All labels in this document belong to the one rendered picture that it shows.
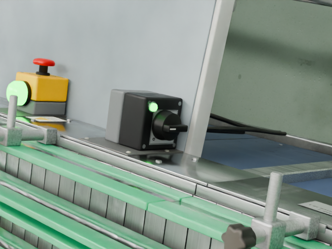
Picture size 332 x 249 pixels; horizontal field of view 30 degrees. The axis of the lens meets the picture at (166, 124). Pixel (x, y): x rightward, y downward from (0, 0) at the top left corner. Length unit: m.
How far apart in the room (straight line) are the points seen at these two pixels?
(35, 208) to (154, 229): 0.18
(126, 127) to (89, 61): 0.24
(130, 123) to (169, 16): 0.19
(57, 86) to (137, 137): 0.29
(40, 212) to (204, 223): 0.30
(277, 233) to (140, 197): 0.19
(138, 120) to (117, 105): 0.05
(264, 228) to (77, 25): 0.66
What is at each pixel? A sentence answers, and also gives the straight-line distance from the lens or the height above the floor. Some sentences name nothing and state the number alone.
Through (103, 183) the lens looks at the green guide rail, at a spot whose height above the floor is 0.96.
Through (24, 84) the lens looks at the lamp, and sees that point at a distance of 1.12.
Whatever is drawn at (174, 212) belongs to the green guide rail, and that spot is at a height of 0.96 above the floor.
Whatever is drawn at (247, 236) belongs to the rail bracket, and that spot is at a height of 1.00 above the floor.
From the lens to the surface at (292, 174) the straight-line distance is 0.94.
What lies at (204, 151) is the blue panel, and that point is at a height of 0.62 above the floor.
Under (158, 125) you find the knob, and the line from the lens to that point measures 0.89.
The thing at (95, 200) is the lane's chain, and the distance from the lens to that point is 0.90.
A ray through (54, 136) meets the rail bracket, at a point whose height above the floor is 0.88.
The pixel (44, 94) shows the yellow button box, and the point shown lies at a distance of 1.12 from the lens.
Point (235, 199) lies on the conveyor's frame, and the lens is 0.73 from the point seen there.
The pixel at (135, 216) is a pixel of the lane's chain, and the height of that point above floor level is 0.88.
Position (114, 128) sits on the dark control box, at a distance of 0.93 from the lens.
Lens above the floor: 1.45
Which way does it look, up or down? 46 degrees down
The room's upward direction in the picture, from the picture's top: 91 degrees counter-clockwise
